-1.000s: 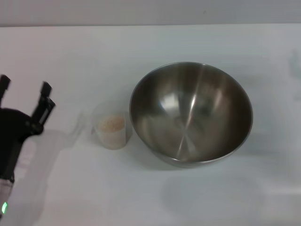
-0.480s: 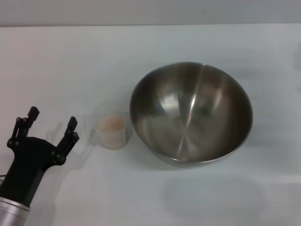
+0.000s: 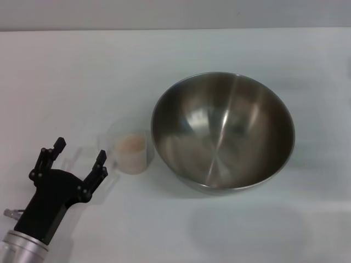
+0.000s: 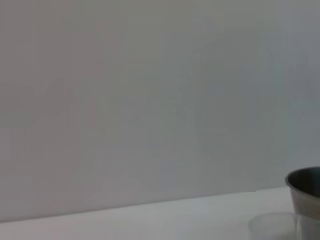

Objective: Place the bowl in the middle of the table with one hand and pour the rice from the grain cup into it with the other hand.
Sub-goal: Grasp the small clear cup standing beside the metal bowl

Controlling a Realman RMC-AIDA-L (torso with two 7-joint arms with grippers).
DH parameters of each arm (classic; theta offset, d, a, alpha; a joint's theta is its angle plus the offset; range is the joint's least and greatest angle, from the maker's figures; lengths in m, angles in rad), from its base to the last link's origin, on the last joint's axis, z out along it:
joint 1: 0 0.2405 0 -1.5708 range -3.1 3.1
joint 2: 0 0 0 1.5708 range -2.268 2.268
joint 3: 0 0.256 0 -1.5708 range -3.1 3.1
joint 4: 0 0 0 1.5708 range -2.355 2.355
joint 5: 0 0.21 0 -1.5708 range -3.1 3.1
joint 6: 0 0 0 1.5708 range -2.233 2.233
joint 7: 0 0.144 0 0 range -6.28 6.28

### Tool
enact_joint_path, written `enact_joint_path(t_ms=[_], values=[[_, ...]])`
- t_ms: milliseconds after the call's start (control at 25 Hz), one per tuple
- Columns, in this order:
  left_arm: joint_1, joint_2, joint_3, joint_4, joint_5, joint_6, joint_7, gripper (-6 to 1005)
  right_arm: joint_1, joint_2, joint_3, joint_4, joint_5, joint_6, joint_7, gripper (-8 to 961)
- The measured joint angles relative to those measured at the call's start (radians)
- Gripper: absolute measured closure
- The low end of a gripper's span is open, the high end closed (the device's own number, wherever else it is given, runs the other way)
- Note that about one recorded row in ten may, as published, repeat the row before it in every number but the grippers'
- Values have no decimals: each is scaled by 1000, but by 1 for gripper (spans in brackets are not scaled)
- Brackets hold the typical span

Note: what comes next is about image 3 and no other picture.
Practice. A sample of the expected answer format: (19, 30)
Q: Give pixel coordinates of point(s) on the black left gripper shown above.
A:
(49, 200)

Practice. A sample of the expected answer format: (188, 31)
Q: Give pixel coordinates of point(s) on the clear plastic measuring cup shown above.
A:
(131, 164)

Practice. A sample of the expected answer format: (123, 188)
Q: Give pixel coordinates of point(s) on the pile of white rice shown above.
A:
(130, 145)

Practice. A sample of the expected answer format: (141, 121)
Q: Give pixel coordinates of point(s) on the stainless steel mixing bowl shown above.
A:
(219, 137)

